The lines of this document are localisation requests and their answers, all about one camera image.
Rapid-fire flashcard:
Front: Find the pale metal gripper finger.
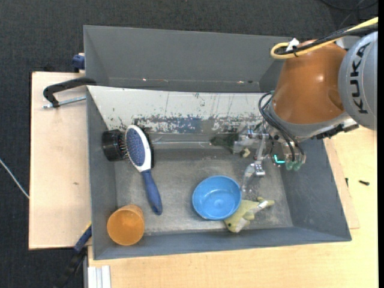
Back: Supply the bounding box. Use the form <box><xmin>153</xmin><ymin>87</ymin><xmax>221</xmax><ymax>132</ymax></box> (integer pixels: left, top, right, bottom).
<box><xmin>233</xmin><ymin>129</ymin><xmax>264</xmax><ymax>156</ymax></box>
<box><xmin>241</xmin><ymin>160</ymin><xmax>267</xmax><ymax>193</ymax></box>

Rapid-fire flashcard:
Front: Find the dark green toy animal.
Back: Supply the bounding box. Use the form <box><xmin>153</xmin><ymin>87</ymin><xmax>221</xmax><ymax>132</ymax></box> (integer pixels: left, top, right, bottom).
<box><xmin>209</xmin><ymin>134</ymin><xmax>241</xmax><ymax>154</ymax></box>

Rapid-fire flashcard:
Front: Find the blue plastic bowl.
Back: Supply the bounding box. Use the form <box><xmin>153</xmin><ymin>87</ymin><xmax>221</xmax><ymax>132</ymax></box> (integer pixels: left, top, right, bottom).
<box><xmin>191</xmin><ymin>175</ymin><xmax>243</xmax><ymax>221</ymax></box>

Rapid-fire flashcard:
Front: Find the light green plush toy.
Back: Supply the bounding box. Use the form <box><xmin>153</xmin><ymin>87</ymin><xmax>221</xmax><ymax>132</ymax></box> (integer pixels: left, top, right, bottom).
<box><xmin>223</xmin><ymin>196</ymin><xmax>276</xmax><ymax>234</ymax></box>

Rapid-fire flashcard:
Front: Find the grey metal bin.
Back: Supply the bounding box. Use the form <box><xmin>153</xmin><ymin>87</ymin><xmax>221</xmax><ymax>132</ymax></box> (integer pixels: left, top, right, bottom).
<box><xmin>83</xmin><ymin>25</ymin><xmax>352</xmax><ymax>260</ymax></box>

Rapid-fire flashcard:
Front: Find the blue and white hairbrush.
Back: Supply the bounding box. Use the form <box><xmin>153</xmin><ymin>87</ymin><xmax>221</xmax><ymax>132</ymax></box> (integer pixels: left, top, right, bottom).
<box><xmin>124</xmin><ymin>124</ymin><xmax>164</xmax><ymax>216</ymax></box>

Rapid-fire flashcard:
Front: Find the black round jar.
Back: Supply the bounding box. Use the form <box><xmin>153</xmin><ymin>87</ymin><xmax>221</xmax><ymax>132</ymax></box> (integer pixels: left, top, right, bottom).
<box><xmin>101</xmin><ymin>128</ymin><xmax>124</xmax><ymax>162</ymax></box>

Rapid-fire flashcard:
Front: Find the orange plastic cup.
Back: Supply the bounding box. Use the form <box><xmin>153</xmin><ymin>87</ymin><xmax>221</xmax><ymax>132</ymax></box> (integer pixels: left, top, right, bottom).
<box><xmin>106</xmin><ymin>203</ymin><xmax>146</xmax><ymax>247</ymax></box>

